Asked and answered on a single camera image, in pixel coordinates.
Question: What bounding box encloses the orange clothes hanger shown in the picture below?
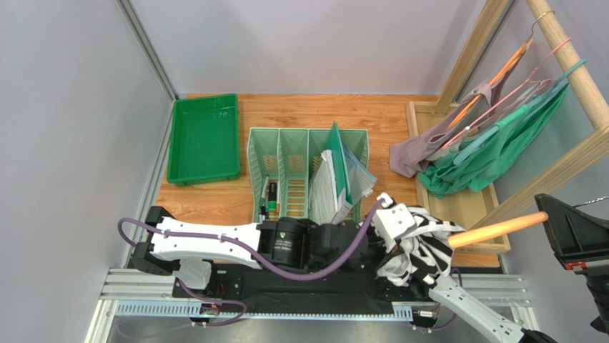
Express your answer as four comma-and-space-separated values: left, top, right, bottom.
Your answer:
448, 210, 548, 249

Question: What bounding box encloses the black white striped tank top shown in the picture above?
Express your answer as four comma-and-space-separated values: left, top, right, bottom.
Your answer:
376, 207, 465, 287

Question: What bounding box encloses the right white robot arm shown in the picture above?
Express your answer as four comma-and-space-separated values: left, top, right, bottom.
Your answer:
428, 194, 608, 342

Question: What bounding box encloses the green tank top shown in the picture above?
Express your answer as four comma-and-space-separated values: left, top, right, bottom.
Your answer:
417, 81, 569, 198

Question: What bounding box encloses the mauve tank top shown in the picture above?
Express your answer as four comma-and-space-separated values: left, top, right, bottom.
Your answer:
389, 81, 504, 178

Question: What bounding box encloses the wooden clothes rack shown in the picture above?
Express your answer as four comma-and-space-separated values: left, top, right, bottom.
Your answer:
405, 1, 608, 229

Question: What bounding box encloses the clear zip pouch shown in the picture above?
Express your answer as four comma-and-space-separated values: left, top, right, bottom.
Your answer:
342, 142, 377, 204

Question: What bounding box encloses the mint green file organizer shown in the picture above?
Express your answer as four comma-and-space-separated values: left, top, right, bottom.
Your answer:
246, 125, 370, 229

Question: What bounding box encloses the white pen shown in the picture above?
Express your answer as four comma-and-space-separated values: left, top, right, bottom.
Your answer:
258, 175, 270, 222

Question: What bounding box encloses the green plastic tray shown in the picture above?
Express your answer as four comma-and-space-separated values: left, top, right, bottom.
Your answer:
167, 94, 241, 187

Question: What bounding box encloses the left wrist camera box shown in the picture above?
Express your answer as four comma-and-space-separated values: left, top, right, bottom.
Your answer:
372, 193, 417, 253

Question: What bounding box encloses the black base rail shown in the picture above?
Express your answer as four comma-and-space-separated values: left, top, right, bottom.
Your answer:
101, 264, 448, 327

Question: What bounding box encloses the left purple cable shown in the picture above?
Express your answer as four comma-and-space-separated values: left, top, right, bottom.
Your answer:
117, 197, 387, 282

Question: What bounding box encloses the aluminium frame post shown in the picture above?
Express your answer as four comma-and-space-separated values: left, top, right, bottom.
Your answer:
117, 0, 179, 101

